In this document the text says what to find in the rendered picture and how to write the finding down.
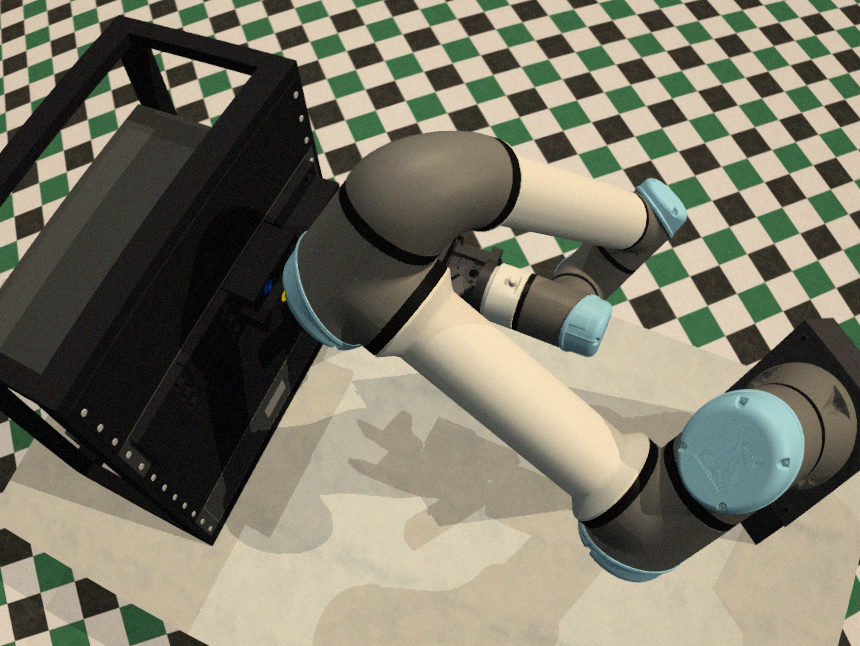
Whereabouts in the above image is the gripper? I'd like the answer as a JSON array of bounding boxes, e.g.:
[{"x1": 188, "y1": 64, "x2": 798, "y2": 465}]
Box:
[{"x1": 437, "y1": 235, "x2": 503, "y2": 315}]

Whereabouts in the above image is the black server rack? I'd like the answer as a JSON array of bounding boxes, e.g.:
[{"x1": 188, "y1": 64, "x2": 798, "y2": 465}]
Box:
[{"x1": 0, "y1": 17, "x2": 340, "y2": 546}]

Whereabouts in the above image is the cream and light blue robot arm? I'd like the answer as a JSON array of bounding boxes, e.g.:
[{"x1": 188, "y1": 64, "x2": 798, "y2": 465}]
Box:
[{"x1": 282, "y1": 131, "x2": 857, "y2": 582}]

